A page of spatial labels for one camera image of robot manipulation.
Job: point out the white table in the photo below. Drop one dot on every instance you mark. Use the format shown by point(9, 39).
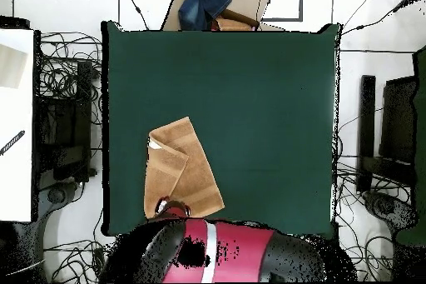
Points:
point(16, 180)

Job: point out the green fabric sheet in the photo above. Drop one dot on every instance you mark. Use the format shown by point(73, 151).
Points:
point(421, 130)

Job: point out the blue jeans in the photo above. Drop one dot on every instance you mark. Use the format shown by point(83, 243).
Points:
point(199, 4)

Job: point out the dark green table cloth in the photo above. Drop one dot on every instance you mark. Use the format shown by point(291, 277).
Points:
point(249, 114)

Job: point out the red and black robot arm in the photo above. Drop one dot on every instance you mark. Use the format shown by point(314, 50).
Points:
point(233, 250)

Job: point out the tan terry towel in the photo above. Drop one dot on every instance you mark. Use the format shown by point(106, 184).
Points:
point(196, 170)

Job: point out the black stand base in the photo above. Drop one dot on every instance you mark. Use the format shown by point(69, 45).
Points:
point(386, 205)
point(56, 195)

